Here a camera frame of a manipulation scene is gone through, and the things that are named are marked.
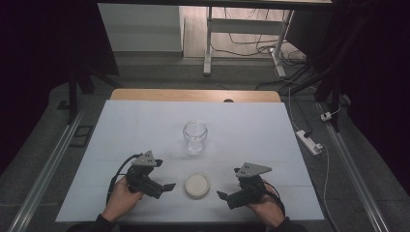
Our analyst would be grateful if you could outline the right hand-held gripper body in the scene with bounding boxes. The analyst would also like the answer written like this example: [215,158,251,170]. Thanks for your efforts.
[226,162,273,211]

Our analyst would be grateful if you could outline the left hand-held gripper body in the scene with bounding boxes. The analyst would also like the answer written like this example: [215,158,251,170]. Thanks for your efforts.
[125,150,165,200]

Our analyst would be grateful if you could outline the cream round jar lid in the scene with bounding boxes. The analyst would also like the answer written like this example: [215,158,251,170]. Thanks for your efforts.
[184,172,212,200]

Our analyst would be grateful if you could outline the clear glass jar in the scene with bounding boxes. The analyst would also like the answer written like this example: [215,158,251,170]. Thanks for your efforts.
[182,119,209,157]

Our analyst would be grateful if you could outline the person's right hand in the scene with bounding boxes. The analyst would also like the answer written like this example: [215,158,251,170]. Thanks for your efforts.
[246,185,286,229]

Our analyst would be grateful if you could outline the person's left hand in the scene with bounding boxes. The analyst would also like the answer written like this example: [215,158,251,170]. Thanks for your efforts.
[101,176,145,223]

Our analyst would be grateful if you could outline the white board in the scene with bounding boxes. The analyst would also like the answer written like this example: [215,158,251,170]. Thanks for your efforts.
[55,100,325,224]

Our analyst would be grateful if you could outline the white power strip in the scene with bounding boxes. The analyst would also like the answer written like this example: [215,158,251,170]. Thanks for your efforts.
[295,130,324,157]

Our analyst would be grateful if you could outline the wooden table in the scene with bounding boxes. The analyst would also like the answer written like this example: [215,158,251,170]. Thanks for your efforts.
[109,89,282,103]

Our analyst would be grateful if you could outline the black metal stand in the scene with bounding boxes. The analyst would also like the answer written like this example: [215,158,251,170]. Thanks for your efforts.
[57,62,124,126]
[279,13,371,133]

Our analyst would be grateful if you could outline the dark curtain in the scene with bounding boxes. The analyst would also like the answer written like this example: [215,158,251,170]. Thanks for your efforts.
[332,0,410,188]
[0,0,120,177]

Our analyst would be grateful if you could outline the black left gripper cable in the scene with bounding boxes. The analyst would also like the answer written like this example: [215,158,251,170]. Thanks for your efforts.
[105,153,143,205]

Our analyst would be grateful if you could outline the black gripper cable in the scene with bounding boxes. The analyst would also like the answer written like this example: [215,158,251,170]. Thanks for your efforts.
[262,181,287,218]
[105,153,143,205]

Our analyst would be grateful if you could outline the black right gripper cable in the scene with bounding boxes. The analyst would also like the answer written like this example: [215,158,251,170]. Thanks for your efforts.
[262,181,287,218]

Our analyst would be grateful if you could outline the black rectangular floor frame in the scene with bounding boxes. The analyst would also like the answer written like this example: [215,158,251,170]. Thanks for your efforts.
[69,125,95,149]

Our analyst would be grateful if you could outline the white cable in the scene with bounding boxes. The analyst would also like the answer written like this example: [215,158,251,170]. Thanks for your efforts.
[287,87,331,207]

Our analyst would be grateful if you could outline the metal floor rail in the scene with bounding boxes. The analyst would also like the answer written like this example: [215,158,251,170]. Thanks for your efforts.
[7,104,87,232]
[316,101,391,232]

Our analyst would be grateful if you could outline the tangle of floor cables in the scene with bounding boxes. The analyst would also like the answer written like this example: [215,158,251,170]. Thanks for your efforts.
[211,8,310,67]

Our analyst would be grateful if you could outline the white desk frame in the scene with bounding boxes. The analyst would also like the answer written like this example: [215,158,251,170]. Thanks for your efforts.
[202,6,295,78]

